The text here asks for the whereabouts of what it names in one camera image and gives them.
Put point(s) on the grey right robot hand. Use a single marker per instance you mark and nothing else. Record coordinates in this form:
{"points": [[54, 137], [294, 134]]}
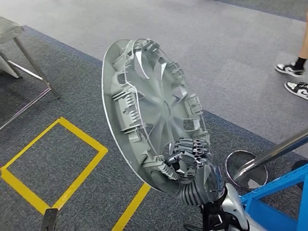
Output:
{"points": [[197, 165]]}

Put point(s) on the grey plastic wheel hubcap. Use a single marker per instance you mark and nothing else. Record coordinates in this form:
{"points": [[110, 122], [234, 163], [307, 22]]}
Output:
{"points": [[154, 105]]}

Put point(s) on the blue metal shelf rack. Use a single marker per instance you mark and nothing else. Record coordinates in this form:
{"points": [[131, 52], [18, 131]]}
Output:
{"points": [[269, 216]]}

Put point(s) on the yellow floor tape square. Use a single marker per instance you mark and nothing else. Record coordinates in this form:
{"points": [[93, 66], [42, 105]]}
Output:
{"points": [[102, 150]]}

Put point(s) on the person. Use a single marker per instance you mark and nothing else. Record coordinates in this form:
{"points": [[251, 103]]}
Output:
{"points": [[292, 69]]}

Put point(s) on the chrome stanchion post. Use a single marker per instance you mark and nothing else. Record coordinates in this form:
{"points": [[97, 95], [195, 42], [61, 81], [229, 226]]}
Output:
{"points": [[240, 159]]}

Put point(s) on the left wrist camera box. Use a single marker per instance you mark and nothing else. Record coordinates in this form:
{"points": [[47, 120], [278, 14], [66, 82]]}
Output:
{"points": [[49, 220]]}

